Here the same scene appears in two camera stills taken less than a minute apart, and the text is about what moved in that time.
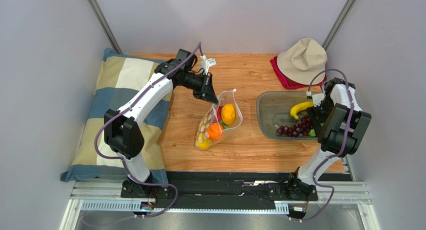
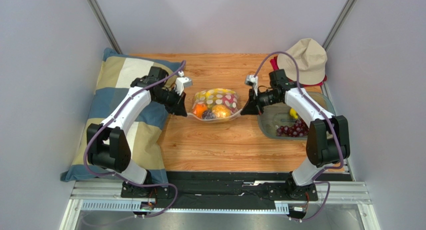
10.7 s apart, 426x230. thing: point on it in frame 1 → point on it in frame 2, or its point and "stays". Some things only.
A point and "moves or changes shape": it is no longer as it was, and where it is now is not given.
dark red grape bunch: (300, 128) stays
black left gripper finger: (207, 94) → (179, 108)
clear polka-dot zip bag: (222, 118) moves or changes shape
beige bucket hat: (301, 62) stays
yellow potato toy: (228, 113) → (220, 111)
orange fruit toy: (214, 131) → (198, 109)
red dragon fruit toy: (219, 113) → (231, 100)
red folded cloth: (288, 84) stays
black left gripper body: (196, 83) → (166, 98)
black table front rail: (235, 189) stays
